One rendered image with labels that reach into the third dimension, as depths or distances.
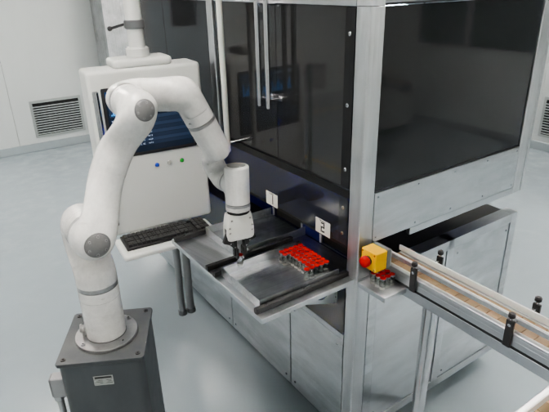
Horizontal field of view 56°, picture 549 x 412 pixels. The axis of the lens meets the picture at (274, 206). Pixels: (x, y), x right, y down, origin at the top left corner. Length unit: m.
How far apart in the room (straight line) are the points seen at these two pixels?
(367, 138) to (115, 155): 0.77
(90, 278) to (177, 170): 1.01
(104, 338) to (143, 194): 0.93
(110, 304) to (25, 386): 1.48
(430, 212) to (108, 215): 1.19
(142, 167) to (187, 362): 1.11
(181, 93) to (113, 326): 0.73
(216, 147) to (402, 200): 0.71
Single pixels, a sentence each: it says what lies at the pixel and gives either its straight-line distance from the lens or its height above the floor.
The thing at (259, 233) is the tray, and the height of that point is 0.88.
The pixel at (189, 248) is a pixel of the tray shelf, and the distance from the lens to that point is 2.12.
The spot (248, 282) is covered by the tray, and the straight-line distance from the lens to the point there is 1.86.
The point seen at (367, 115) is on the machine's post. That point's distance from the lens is 1.65.
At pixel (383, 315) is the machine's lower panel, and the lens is 2.09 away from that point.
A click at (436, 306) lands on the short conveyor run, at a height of 0.88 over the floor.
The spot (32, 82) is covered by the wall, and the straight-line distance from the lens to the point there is 6.87.
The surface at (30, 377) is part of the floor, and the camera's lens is 3.10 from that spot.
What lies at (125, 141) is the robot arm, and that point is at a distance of 1.45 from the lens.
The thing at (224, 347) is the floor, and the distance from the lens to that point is 2.99.
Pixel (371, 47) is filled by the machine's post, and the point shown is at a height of 1.69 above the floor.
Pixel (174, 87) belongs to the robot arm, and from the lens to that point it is 1.51.
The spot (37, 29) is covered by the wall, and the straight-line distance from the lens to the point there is 6.84.
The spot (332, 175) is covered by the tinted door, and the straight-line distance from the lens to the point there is 1.83.
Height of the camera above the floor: 1.88
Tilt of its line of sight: 24 degrees down
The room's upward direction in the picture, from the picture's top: 1 degrees counter-clockwise
